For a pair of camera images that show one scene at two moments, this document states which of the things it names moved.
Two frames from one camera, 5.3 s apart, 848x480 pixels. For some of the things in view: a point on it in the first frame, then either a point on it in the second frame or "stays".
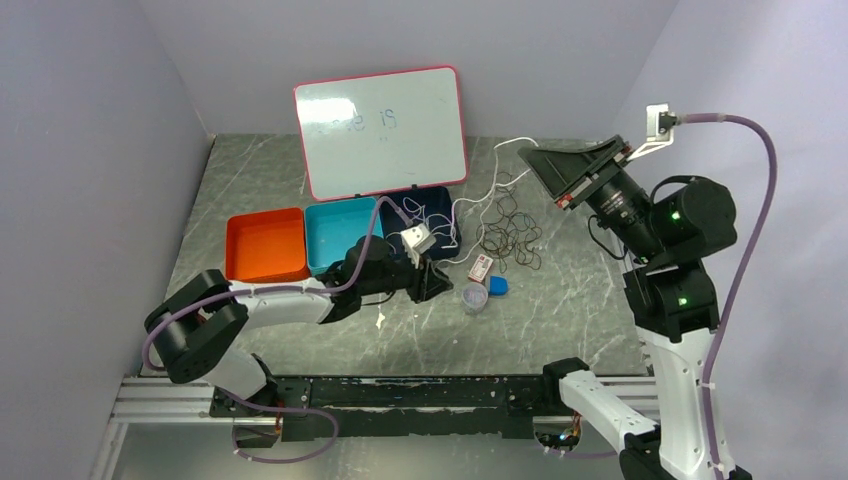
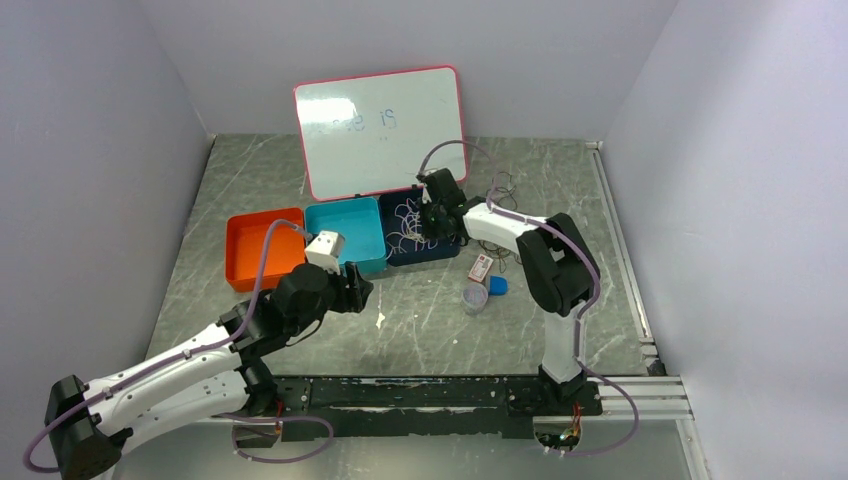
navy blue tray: x=431 y=206 stays
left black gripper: x=417 y=291 -> x=352 y=297
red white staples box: x=480 y=268 stays
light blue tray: x=333 y=228 stays
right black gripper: x=564 y=171 -> x=432 y=233
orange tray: x=266 y=247 stays
